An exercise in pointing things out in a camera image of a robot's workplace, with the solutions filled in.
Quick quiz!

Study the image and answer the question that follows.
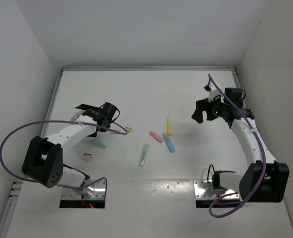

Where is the green eraser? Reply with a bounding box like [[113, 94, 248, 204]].
[[90, 139, 107, 149]]

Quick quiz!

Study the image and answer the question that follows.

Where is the aluminium frame rail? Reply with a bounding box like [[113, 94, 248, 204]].
[[6, 66, 252, 238]]

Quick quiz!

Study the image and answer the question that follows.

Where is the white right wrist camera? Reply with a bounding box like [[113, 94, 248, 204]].
[[204, 83, 220, 102]]

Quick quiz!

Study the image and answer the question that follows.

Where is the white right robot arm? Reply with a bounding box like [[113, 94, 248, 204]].
[[192, 83, 290, 203]]

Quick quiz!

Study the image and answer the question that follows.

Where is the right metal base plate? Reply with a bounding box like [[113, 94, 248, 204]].
[[193, 179, 240, 201]]

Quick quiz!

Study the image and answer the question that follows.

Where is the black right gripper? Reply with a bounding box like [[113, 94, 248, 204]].
[[192, 93, 228, 124]]

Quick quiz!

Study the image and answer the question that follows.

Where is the blue highlighter pen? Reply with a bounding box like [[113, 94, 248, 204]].
[[162, 132, 175, 153]]

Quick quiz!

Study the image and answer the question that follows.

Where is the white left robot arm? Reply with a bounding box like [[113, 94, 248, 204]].
[[22, 102, 120, 188]]

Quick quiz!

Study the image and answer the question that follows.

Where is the green highlighter pen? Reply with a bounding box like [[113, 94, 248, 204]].
[[139, 144, 150, 167]]

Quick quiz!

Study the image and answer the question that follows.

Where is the metal base plate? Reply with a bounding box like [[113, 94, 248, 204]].
[[193, 179, 240, 201], [61, 178, 107, 200]]

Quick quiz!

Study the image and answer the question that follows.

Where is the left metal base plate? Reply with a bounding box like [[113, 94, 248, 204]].
[[61, 178, 107, 200]]

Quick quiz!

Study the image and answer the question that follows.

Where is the pink highlighter pen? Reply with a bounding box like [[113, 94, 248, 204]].
[[149, 131, 164, 143]]

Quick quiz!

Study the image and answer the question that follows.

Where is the yellow highlighter pen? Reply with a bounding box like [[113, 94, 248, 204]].
[[166, 116, 173, 135]]

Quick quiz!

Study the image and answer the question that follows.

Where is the pink silver usb stick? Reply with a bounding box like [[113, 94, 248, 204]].
[[79, 152, 92, 162]]

